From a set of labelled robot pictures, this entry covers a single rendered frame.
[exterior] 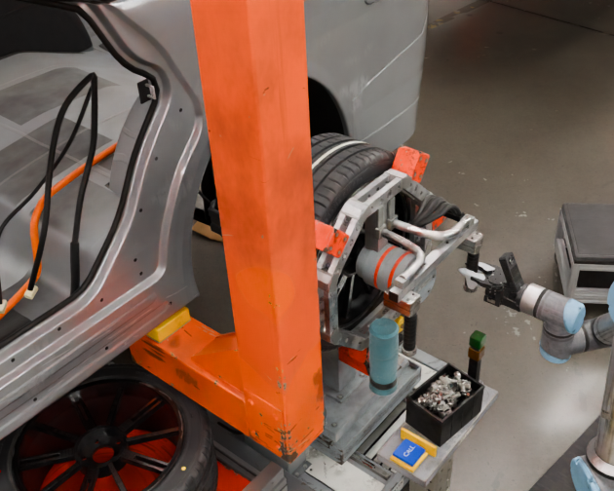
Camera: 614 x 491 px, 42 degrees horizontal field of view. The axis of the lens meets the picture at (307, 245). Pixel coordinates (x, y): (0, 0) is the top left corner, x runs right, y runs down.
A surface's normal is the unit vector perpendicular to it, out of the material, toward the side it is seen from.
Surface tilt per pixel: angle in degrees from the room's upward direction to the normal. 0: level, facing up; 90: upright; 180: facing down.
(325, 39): 90
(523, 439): 0
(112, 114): 2
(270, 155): 90
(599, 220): 0
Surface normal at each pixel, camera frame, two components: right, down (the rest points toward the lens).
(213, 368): -0.63, 0.49
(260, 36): 0.77, 0.36
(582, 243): -0.04, -0.79
